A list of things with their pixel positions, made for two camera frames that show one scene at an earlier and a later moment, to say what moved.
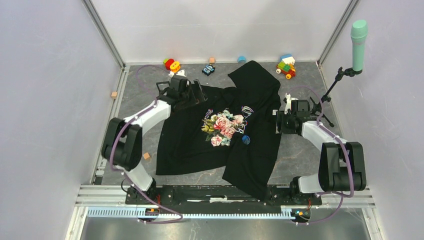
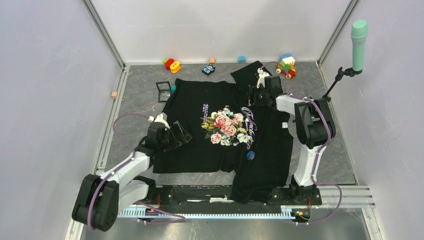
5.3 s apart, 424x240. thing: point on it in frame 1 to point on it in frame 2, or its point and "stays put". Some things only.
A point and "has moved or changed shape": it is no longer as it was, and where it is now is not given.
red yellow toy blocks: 171,65 stays put
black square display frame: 162,82 stays put
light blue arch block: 242,59 stays put
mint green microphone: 359,31 stays put
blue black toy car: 208,69 stays put
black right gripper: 280,117 to 253,90
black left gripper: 193,98 to 174,144
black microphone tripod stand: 318,108 stays put
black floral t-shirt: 234,132 has moved or changed shape
